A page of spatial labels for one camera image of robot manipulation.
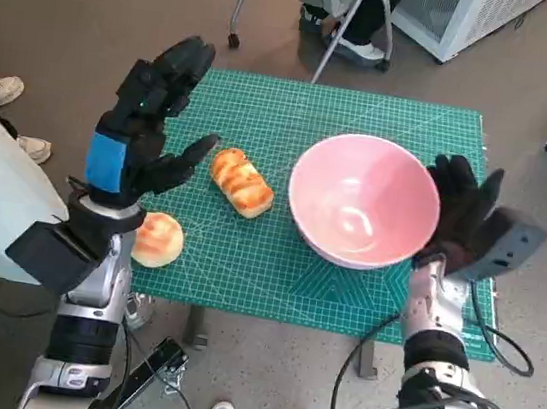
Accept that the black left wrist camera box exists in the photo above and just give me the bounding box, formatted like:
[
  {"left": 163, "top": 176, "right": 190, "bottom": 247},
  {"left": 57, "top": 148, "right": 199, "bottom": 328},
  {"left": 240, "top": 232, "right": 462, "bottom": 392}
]
[{"left": 0, "top": 214, "right": 115, "bottom": 302}]

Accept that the white mesh cabinet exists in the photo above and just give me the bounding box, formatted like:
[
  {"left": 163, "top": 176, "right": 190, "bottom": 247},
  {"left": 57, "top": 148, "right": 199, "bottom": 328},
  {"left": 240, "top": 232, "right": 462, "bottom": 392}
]
[{"left": 386, "top": 0, "right": 546, "bottom": 77}]

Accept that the pink bowl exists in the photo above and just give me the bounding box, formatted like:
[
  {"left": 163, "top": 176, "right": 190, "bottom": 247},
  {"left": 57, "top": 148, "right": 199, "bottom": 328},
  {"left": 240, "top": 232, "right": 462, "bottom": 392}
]
[{"left": 278, "top": 125, "right": 450, "bottom": 281}]

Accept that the dark table leg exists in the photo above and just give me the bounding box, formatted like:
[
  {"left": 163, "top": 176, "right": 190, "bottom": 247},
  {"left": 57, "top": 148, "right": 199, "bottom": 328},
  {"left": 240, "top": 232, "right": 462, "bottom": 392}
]
[
  {"left": 356, "top": 339, "right": 382, "bottom": 380},
  {"left": 182, "top": 303, "right": 214, "bottom": 349}
]

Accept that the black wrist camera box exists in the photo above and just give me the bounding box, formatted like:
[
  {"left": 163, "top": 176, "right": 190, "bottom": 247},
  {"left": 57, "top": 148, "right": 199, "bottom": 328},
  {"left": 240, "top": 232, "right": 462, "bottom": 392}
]
[
  {"left": 442, "top": 200, "right": 547, "bottom": 292},
  {"left": 0, "top": 214, "right": 115, "bottom": 302}
]

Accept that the round toy bread bun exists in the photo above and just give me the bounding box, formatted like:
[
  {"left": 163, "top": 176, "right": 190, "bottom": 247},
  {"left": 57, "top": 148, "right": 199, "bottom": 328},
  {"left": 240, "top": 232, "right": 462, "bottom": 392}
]
[{"left": 128, "top": 209, "right": 188, "bottom": 273}]

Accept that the green cutting mat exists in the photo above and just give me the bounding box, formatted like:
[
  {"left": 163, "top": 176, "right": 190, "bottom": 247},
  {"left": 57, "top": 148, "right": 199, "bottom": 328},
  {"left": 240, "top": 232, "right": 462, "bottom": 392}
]
[{"left": 120, "top": 60, "right": 529, "bottom": 365}]

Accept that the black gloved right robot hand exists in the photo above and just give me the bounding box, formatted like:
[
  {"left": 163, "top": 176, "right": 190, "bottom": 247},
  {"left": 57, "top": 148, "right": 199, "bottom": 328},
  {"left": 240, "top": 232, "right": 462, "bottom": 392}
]
[{"left": 412, "top": 150, "right": 508, "bottom": 284}]

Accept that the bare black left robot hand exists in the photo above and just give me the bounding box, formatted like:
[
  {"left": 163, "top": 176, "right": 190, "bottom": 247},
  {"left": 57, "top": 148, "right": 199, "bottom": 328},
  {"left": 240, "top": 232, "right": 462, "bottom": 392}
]
[{"left": 79, "top": 24, "right": 235, "bottom": 220}]

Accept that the silver metal pole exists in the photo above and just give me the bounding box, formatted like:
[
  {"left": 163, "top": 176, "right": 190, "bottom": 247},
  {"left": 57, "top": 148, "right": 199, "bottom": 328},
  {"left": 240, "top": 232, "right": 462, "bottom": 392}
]
[{"left": 311, "top": 0, "right": 377, "bottom": 90}]

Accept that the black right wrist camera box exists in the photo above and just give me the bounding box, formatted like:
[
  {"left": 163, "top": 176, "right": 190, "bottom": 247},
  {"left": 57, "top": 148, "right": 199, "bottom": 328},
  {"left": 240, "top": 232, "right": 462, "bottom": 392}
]
[{"left": 442, "top": 200, "right": 547, "bottom": 292}]

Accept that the black stand base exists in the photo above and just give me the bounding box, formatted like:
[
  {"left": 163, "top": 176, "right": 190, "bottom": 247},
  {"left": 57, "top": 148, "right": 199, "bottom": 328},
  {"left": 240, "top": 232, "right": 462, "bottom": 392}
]
[{"left": 97, "top": 327, "right": 192, "bottom": 409}]

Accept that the long toy bread loaf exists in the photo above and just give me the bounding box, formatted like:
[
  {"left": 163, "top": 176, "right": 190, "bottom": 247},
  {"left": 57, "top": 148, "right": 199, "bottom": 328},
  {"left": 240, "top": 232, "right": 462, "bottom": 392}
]
[{"left": 205, "top": 144, "right": 281, "bottom": 223}]

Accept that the seated person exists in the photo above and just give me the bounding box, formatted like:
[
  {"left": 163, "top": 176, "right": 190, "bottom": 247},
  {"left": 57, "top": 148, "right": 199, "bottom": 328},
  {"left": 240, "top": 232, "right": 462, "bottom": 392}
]
[{"left": 293, "top": 0, "right": 417, "bottom": 67}]

